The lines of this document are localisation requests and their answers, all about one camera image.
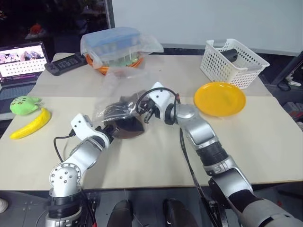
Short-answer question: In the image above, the bagged plastic container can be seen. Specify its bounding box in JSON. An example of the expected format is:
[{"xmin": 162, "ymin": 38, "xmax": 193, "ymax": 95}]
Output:
[{"xmin": 80, "ymin": 26, "xmax": 165, "ymax": 79}]

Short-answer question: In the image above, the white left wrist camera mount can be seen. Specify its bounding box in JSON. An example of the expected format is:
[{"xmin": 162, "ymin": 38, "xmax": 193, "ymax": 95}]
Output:
[{"xmin": 71, "ymin": 113, "xmax": 111, "ymax": 148}]

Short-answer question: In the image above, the open laptop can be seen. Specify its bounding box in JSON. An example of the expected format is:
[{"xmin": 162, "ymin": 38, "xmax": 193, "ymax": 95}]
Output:
[{"xmin": 0, "ymin": 41, "xmax": 48, "ymax": 122}]

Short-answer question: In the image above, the black cylinder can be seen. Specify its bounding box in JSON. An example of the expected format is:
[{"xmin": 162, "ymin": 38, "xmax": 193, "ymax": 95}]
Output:
[{"xmin": 221, "ymin": 48, "xmax": 239, "ymax": 63}]

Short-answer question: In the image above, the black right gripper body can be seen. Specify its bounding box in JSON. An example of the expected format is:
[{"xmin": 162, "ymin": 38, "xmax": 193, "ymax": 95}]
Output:
[{"xmin": 141, "ymin": 97, "xmax": 160, "ymax": 119}]

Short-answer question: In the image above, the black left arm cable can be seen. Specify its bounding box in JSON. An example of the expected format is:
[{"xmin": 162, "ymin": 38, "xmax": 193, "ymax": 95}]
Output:
[{"xmin": 53, "ymin": 131, "xmax": 77, "ymax": 162}]

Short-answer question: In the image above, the black handheld controller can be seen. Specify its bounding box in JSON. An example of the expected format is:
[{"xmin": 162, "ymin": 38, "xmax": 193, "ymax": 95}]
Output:
[{"xmin": 45, "ymin": 52, "xmax": 88, "ymax": 77}]

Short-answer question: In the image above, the yellow toy banana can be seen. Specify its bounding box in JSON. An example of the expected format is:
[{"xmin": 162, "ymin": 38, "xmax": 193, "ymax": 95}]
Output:
[{"xmin": 9, "ymin": 107, "xmax": 53, "ymax": 140}]

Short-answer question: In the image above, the orange coiled cable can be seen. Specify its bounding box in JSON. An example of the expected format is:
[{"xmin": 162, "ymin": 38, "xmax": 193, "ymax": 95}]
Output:
[{"xmin": 84, "ymin": 53, "xmax": 145, "ymax": 76}]

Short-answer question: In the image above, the green plush toy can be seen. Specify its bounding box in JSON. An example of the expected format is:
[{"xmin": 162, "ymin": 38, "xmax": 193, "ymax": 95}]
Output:
[{"xmin": 9, "ymin": 95, "xmax": 43, "ymax": 117}]

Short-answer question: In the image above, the clear plastic bag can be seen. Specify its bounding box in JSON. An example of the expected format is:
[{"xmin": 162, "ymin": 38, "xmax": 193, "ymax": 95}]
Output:
[{"xmin": 91, "ymin": 70, "xmax": 150, "ymax": 124}]

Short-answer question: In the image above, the yellow plate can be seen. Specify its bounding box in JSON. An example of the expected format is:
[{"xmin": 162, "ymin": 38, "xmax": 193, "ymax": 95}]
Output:
[{"xmin": 194, "ymin": 81, "xmax": 247, "ymax": 118}]

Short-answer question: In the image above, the white perforated plastic basket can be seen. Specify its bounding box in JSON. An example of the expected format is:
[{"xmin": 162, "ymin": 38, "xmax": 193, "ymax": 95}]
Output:
[{"xmin": 199, "ymin": 38, "xmax": 270, "ymax": 90}]

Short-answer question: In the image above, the clear container with blue lid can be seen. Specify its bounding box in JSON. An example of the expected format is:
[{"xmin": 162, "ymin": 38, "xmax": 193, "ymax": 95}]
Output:
[{"xmin": 84, "ymin": 26, "xmax": 141, "ymax": 69}]

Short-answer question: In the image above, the dark rounded shape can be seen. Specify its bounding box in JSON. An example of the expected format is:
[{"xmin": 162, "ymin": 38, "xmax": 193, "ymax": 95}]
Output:
[{"xmin": 107, "ymin": 199, "xmax": 134, "ymax": 227}]

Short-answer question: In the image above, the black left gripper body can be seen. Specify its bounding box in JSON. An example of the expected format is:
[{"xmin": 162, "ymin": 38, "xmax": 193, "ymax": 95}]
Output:
[{"xmin": 95, "ymin": 125, "xmax": 115, "ymax": 141}]

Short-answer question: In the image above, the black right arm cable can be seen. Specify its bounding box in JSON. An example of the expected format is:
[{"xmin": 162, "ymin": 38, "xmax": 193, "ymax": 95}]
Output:
[{"xmin": 135, "ymin": 87, "xmax": 206, "ymax": 192}]

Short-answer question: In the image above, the black item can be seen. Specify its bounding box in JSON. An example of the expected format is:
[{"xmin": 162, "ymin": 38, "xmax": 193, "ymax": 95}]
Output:
[{"xmin": 103, "ymin": 93, "xmax": 147, "ymax": 140}]

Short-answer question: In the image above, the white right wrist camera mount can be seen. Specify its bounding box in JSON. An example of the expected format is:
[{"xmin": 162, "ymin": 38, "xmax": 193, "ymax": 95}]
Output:
[{"xmin": 147, "ymin": 81, "xmax": 177, "ymax": 120}]

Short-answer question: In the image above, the grey window frame post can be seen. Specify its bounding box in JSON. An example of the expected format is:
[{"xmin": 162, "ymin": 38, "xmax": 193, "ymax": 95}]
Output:
[{"xmin": 105, "ymin": 0, "xmax": 116, "ymax": 29}]

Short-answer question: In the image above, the orange background object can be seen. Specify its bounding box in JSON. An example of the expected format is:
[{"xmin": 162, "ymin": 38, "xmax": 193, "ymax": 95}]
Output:
[{"xmin": 30, "ymin": 22, "xmax": 48, "ymax": 36}]

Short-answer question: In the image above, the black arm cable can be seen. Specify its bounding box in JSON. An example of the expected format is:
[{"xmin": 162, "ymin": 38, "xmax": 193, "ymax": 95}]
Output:
[
  {"xmin": 53, "ymin": 131, "xmax": 77, "ymax": 162},
  {"xmin": 135, "ymin": 87, "xmax": 206, "ymax": 192}
]

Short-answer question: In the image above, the white power strip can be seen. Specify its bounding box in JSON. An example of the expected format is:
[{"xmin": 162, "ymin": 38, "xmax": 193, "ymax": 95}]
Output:
[{"xmin": 285, "ymin": 79, "xmax": 303, "ymax": 87}]

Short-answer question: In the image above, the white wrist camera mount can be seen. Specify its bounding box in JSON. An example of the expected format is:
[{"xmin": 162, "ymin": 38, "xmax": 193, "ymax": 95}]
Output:
[
  {"xmin": 71, "ymin": 113, "xmax": 111, "ymax": 148},
  {"xmin": 147, "ymin": 81, "xmax": 177, "ymax": 120}
]

